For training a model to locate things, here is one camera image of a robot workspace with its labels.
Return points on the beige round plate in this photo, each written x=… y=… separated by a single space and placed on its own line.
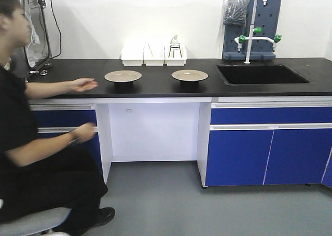
x=123 y=78
x=189 y=78

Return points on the person in black clothes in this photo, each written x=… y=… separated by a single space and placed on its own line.
x=39 y=174

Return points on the right white plastic bin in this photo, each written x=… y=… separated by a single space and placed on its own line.
x=175 y=61

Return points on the black lab sink basin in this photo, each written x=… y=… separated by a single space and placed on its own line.
x=258 y=75

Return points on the clear bag of tubing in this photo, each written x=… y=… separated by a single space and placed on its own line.
x=235 y=12

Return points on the blue grey pegboard drying rack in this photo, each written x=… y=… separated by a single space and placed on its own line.
x=266 y=18

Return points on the left white plastic bin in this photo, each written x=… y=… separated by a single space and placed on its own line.
x=132 y=55

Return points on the blue white lab cabinet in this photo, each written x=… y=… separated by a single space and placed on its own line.
x=234 y=141

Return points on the person's far hand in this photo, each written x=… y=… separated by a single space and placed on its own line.
x=83 y=84

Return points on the grey round stool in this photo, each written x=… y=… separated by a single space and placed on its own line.
x=40 y=223

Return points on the glass alcohol lamp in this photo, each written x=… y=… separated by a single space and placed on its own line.
x=174 y=43

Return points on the middle white plastic bin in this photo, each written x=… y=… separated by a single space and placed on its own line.
x=153 y=55

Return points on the white plastic bin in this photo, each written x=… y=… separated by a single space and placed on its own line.
x=175 y=61
x=132 y=55
x=153 y=55

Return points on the person's near hand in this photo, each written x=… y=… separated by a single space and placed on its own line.
x=84 y=132

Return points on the white lab faucet green knobs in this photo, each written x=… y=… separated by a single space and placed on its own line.
x=242 y=38

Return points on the black wire tripod stand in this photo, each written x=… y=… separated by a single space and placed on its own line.
x=175 y=53

